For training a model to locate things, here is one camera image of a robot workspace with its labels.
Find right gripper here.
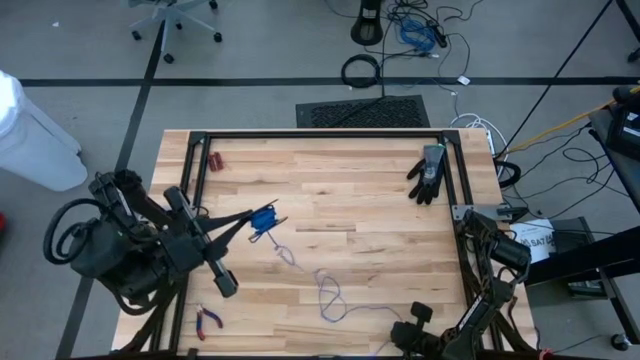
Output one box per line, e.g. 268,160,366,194
389,301,444,360

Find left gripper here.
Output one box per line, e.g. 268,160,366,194
159,186,254,299

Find blue cord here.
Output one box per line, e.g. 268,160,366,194
247,204,404,356

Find black work glove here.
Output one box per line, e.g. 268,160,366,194
406,143,447,206

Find black desk base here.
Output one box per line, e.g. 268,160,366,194
519,225,640,287

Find black floor mat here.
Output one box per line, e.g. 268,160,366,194
295,94,432,129

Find black caster wheel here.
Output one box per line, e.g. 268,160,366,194
610,332,633,353

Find white trash bin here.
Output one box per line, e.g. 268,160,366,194
0,69,89,193

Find black stand base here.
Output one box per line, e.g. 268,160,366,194
350,0,385,47

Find black power strip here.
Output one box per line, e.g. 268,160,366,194
427,19,449,49

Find black electronic equipment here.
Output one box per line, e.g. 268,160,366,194
612,84,640,161

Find red blue handled pliers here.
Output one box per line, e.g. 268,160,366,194
195,305,225,343

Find black loose cable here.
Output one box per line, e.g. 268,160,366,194
506,294,521,334

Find black aluminium table frame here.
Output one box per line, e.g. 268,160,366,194
119,129,539,360

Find thick black cable loop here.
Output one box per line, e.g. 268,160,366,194
495,158,523,190

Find black coiled cable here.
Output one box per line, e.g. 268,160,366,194
341,53,382,90

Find white cable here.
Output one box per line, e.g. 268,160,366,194
448,112,510,181

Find thick yellow cable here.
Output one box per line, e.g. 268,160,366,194
499,85,640,157

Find blue coiled floor cable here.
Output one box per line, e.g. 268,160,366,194
398,18,438,53

